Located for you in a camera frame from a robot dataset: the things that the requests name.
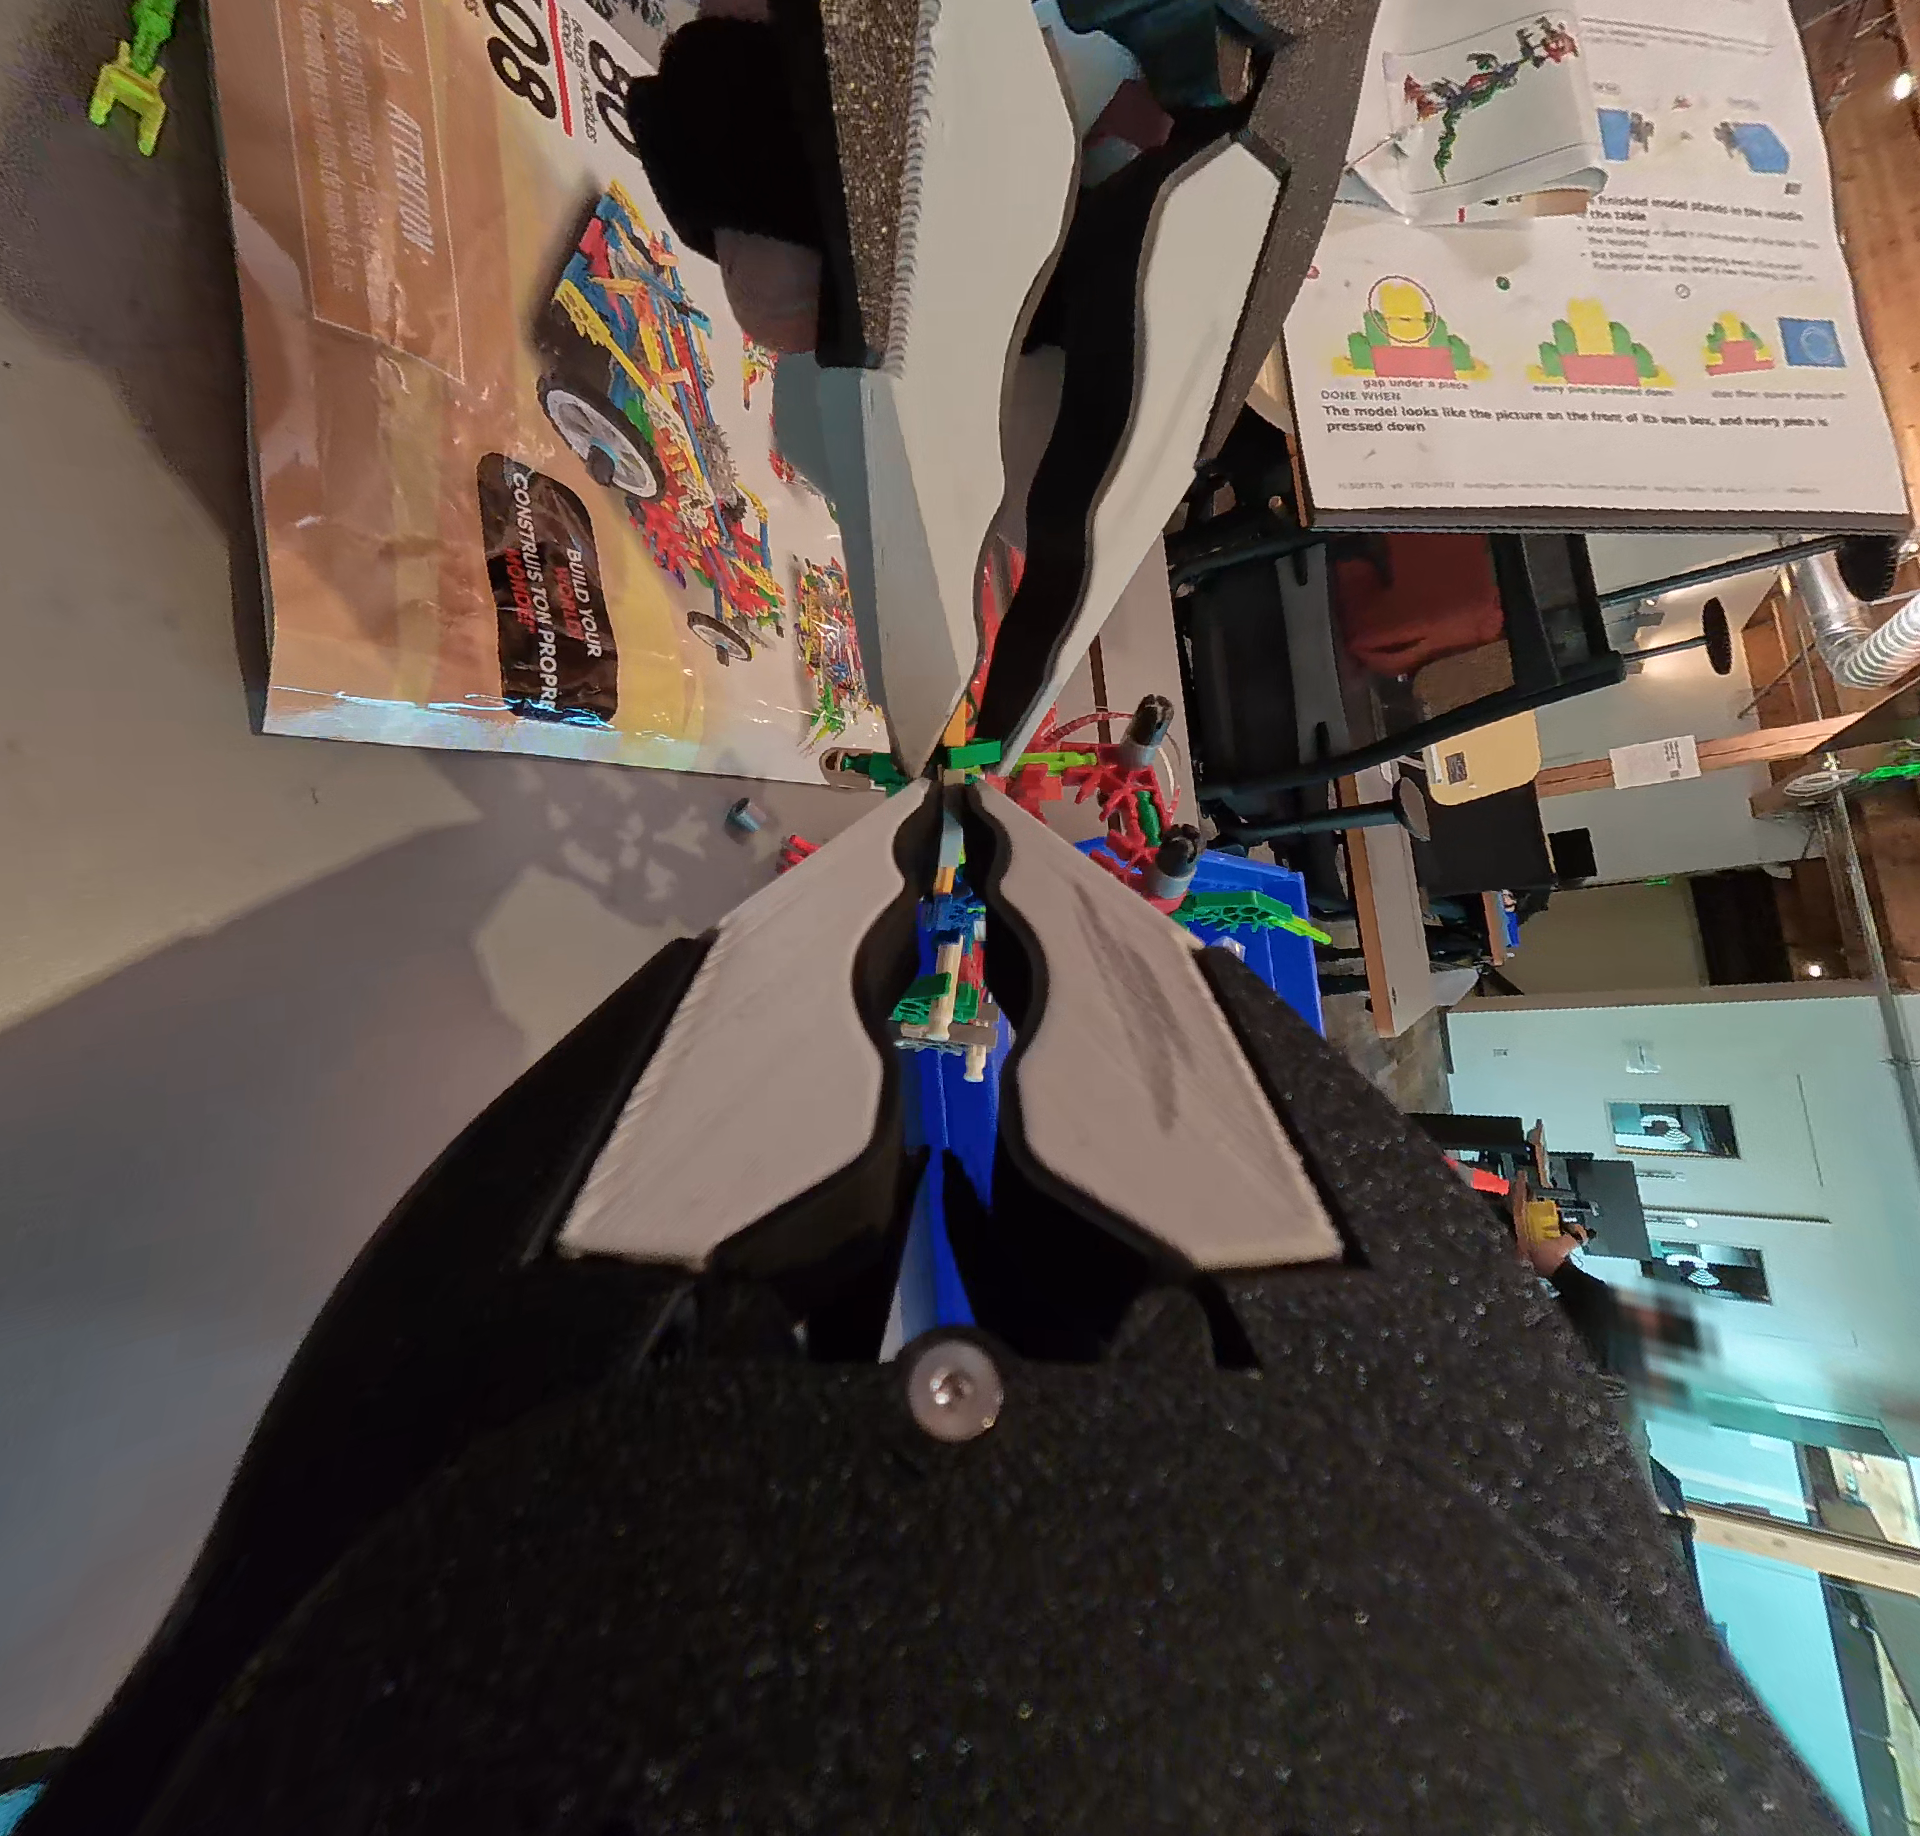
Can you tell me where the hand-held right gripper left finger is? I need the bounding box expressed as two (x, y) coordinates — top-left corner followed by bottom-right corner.
(560, 782), (939, 1272)

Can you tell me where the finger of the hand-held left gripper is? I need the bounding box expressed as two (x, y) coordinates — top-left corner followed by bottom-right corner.
(770, 0), (1084, 769)
(980, 127), (1293, 775)

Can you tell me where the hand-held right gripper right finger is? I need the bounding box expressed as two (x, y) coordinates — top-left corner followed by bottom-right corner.
(967, 787), (1343, 1279)

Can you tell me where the small multicolour toy model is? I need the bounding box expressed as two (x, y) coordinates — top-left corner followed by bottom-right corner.
(822, 749), (1005, 1089)

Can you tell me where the red toy model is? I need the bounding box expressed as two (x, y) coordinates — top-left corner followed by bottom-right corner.
(1002, 692), (1337, 954)

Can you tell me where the person's left hand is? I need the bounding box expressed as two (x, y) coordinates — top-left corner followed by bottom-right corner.
(691, 0), (827, 358)

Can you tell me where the crumpled toy booklet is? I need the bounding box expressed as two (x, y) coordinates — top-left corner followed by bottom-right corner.
(1342, 13), (1594, 226)

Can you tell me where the blue plastic bin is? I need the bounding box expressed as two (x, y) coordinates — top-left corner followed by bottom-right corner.
(877, 846), (1328, 1365)

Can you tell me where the black disc on pole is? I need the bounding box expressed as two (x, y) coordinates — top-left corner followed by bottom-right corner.
(1610, 618), (1741, 685)
(1199, 775), (1440, 840)

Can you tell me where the white instruction sheet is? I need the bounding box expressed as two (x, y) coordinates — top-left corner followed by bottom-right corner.
(1282, 0), (1914, 533)

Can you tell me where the white ceiling pipe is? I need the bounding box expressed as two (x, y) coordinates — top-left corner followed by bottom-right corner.
(1789, 543), (1920, 706)

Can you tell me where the yellow-green clip connector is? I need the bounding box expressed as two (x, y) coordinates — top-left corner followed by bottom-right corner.
(87, 0), (193, 161)

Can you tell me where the black metal frame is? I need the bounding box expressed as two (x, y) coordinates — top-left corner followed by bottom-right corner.
(1168, 449), (1629, 856)

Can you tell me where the dark wall sign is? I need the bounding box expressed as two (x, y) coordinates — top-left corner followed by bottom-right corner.
(1647, 1242), (1772, 1306)
(1606, 1101), (1741, 1159)

